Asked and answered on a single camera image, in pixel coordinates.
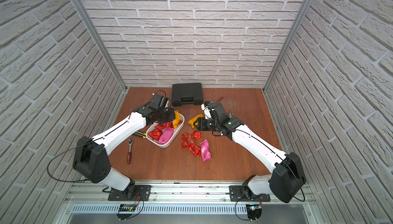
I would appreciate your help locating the right controller board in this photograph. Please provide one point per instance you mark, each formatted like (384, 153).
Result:
(254, 212)

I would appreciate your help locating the aluminium front rail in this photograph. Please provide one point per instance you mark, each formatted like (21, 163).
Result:
(159, 192)

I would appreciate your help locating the black plastic tool case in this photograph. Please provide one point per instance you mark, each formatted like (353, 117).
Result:
(187, 93)

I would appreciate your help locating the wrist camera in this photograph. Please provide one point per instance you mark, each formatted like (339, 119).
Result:
(158, 102)
(210, 109)

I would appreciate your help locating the red handled ratchet wrench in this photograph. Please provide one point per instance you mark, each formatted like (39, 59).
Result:
(129, 156)

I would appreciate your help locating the orange tea bag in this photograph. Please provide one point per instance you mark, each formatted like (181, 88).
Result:
(193, 120)

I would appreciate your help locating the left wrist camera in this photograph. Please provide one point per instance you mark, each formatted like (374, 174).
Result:
(158, 102)

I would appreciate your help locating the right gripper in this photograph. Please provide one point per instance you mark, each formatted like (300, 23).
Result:
(201, 126)

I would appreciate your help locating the pink tea bag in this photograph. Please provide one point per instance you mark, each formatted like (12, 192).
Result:
(166, 136)
(205, 153)

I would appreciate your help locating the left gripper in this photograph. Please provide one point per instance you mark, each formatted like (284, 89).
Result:
(167, 115)

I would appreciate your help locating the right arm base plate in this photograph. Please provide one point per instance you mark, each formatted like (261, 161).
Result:
(239, 193)

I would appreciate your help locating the yellow black utility knife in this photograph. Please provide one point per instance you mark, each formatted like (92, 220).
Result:
(139, 134)

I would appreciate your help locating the yellow tea bag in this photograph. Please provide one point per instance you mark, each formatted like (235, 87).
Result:
(176, 121)

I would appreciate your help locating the white storage box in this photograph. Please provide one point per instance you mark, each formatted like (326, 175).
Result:
(176, 132)

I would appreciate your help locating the red tea bags in box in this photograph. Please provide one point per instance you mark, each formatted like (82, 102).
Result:
(158, 130)

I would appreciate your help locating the red tea bag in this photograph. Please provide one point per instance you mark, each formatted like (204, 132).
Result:
(184, 142)
(195, 149)
(196, 135)

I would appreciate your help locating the controller board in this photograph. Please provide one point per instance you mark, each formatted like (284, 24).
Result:
(127, 211)
(254, 212)

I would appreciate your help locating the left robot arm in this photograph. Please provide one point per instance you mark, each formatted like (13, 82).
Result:
(91, 157)

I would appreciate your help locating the left controller board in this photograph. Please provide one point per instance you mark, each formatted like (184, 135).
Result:
(127, 211)

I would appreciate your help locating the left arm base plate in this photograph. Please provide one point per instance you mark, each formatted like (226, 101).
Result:
(131, 193)

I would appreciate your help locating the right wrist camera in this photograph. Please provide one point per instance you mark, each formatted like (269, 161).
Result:
(210, 109)

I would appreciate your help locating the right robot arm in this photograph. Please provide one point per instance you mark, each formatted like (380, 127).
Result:
(287, 174)

